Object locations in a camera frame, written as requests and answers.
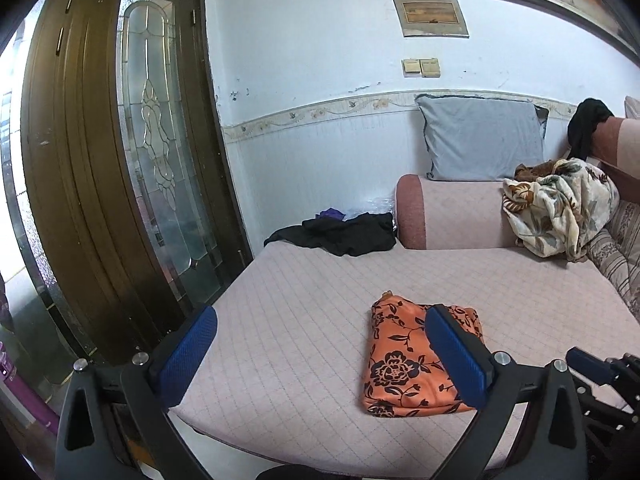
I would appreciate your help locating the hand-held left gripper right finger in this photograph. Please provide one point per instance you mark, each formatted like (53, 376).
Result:
(457, 355)

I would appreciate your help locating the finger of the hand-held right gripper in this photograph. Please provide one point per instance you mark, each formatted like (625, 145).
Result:
(615, 425)
(590, 365)

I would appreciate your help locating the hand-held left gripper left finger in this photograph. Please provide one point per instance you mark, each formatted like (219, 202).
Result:
(187, 355)

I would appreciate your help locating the orange floral blouse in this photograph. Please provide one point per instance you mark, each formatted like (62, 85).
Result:
(400, 360)

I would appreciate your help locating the striped cushion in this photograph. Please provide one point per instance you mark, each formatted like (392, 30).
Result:
(617, 260)

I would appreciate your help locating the cream floral blanket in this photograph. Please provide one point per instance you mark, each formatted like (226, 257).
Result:
(565, 210)

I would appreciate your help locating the black garment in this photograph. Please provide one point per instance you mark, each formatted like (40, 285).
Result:
(345, 235)

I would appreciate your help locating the purple container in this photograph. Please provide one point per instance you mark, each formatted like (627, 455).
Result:
(25, 400)

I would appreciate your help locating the clear plastic bag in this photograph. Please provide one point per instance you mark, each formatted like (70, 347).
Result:
(375, 206)

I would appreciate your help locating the frosted glass side panel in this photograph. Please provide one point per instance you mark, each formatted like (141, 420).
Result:
(25, 260)

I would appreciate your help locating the purple cloth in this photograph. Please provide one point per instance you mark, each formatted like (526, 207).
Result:
(330, 215)

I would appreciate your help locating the grey pillow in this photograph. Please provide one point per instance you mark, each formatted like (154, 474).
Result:
(480, 140)

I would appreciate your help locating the wooden door with leaded glass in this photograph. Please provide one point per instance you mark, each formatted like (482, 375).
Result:
(85, 160)

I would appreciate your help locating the black cloth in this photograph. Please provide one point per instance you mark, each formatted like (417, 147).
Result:
(587, 125)

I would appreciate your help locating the beige light switch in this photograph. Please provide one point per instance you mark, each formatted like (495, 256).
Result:
(411, 68)
(430, 68)

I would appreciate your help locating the small wall plaque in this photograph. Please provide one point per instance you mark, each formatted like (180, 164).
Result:
(430, 12)

